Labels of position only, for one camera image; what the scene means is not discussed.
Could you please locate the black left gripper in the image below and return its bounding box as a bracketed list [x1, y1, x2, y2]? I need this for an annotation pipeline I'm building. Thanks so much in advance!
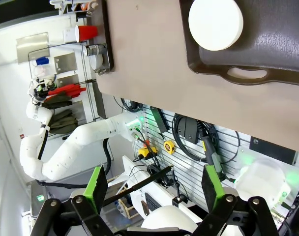
[32, 82, 51, 99]

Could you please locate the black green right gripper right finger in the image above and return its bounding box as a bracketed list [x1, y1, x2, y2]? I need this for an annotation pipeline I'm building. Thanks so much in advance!
[191, 164, 280, 236]

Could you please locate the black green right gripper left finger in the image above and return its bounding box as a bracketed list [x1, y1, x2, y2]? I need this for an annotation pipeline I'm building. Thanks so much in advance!
[30, 165, 116, 236]

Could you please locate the red plastic cup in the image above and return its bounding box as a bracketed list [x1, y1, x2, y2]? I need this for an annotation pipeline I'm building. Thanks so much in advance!
[75, 24, 98, 43]

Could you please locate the white bowl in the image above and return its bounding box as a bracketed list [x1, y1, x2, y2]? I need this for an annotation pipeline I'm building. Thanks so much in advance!
[188, 0, 244, 52]
[89, 53, 105, 74]

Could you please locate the red folded cloth stack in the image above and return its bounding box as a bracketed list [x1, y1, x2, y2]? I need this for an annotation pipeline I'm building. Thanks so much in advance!
[48, 84, 87, 98]

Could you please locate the wooden rack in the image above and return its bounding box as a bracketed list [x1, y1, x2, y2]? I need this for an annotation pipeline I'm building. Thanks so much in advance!
[107, 176, 140, 219]

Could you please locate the small silver metal plate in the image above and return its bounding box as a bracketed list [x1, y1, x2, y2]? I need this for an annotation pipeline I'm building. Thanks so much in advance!
[53, 53, 78, 74]

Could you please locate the olive folded cloth stack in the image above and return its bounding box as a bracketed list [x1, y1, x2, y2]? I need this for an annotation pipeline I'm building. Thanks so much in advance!
[42, 94, 79, 135]

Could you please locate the large silver metal plate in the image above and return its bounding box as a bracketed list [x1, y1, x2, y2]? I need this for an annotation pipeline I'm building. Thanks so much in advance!
[16, 32, 51, 64]

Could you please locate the black thin rod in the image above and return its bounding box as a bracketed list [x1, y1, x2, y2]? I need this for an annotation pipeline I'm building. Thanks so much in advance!
[102, 166, 174, 207]

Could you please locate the black keyboard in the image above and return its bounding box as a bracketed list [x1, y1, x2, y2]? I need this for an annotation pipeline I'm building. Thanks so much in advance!
[144, 193, 162, 218]

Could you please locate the yellow tape measure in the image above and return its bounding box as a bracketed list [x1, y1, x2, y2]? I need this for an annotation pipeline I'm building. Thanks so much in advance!
[163, 140, 176, 155]

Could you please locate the black mounted box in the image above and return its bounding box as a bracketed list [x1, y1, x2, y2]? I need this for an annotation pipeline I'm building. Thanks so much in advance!
[178, 117, 199, 145]

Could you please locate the yellow emergency stop box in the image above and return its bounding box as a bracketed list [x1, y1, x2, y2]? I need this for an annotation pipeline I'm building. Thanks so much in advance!
[137, 144, 158, 160]

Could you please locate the black drink can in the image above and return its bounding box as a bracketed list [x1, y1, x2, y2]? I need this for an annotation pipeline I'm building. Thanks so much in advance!
[82, 43, 107, 57]

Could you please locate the black metal plate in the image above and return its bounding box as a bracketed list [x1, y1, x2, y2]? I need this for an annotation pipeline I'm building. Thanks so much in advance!
[249, 136, 298, 166]

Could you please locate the dark brown serving tray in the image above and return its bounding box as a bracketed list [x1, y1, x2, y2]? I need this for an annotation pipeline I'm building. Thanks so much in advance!
[179, 0, 299, 86]
[87, 0, 115, 76]

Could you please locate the black power brick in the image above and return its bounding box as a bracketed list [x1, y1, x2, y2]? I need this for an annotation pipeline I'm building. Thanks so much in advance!
[149, 106, 170, 133]

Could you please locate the white slat wall panel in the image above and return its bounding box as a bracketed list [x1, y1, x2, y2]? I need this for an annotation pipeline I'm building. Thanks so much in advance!
[132, 103, 251, 209]

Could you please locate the black left arm hose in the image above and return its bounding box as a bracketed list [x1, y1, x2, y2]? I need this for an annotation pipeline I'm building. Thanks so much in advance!
[102, 138, 113, 176]

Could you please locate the grey green cable plug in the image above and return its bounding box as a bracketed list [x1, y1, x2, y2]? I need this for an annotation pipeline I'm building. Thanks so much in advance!
[201, 137, 225, 178]

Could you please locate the wire rack shelf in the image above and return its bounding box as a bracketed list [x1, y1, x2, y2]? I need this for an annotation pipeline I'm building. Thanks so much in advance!
[28, 44, 102, 125]

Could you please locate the coiled black cable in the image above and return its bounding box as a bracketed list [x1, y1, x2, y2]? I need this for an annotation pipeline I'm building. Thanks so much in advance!
[172, 114, 240, 164]

